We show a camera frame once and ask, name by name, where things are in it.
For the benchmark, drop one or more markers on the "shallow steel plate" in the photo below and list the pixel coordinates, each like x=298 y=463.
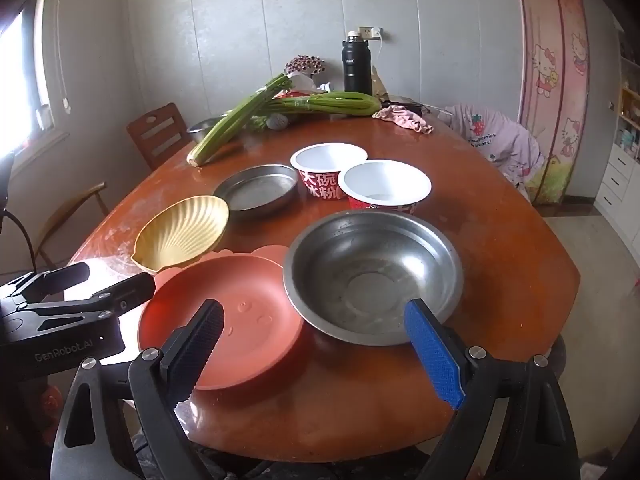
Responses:
x=255 y=192

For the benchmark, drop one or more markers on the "white foam net fruit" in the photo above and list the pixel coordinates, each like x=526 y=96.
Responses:
x=276 y=121

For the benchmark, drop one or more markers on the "wall socket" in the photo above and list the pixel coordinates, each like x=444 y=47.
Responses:
x=367 y=32

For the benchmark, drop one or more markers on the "pink cartoon curtain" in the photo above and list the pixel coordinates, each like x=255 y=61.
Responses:
x=550 y=75

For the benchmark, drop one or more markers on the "dark green celery bunch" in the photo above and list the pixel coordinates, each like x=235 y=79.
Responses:
x=330 y=104

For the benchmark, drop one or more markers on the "small steel basin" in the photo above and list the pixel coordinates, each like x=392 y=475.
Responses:
x=200 y=127

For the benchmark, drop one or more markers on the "pale green celery bunch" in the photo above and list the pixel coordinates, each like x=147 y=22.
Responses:
x=225 y=127

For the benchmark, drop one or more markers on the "window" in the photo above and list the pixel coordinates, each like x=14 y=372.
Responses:
x=20 y=85

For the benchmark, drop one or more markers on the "white drawer cabinet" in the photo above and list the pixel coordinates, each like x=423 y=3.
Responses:
x=620 y=170

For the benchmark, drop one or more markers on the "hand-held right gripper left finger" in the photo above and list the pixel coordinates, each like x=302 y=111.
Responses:
x=200 y=347

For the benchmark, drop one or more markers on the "pink printed garment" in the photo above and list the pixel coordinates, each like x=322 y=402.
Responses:
x=495 y=135

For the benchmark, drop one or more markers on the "white plastic bag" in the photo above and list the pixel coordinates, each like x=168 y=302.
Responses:
x=302 y=81

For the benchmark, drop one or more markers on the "dark red flower ornament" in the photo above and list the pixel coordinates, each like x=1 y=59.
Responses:
x=304 y=65

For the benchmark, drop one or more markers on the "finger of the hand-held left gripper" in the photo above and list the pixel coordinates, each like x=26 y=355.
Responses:
x=125 y=296
x=60 y=277

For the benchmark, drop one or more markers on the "small black object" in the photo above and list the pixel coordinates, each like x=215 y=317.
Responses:
x=405 y=107

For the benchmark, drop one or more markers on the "yellow shell-shaped plate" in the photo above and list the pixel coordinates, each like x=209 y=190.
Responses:
x=180 y=235

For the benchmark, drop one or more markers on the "brown wooden chair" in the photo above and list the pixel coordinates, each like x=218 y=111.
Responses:
x=150 y=125

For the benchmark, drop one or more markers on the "pink frilled cloth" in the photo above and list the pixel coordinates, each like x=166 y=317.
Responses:
x=405 y=119

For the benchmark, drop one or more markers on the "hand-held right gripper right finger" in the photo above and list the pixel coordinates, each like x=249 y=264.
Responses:
x=432 y=357

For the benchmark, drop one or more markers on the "large steel bowl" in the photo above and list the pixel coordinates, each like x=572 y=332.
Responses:
x=370 y=270

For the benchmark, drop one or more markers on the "red paper bowl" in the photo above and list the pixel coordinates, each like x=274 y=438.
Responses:
x=325 y=160
x=385 y=180

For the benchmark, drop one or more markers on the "light wooden armchair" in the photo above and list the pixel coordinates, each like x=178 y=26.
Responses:
x=90 y=191

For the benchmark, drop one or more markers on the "green leafy vegetable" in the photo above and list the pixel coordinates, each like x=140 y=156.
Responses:
x=258 y=123

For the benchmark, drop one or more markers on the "black thermos bottle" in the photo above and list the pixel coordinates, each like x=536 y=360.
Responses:
x=356 y=67

